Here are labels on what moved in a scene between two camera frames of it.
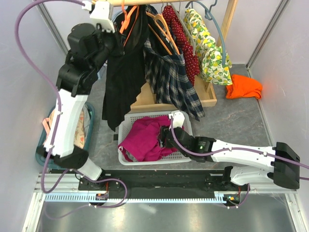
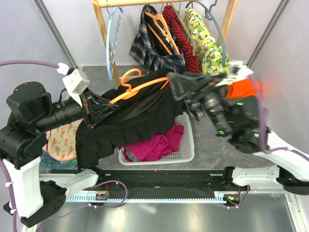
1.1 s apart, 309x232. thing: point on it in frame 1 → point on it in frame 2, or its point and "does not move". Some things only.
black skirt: x=125 y=72 → x=147 y=107
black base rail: x=159 y=181 does not move
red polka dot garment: x=190 y=59 does not move
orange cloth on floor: x=244 y=86 does not move
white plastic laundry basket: x=176 y=156 does not move
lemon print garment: x=210 y=55 does not move
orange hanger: x=124 y=23 → x=130 y=94
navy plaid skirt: x=166 y=67 does not move
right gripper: x=163 y=131 → x=201 y=85
